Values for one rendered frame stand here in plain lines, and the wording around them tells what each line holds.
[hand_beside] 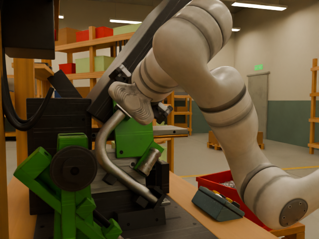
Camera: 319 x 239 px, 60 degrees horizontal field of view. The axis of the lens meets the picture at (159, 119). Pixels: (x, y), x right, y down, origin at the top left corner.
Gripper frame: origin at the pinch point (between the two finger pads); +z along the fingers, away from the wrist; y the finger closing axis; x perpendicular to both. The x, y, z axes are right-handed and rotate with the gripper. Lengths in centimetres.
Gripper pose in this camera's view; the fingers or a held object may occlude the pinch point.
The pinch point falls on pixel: (133, 102)
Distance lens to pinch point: 63.2
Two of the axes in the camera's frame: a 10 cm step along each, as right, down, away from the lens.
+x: -6.1, 7.0, -3.6
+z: -3.2, 2.0, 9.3
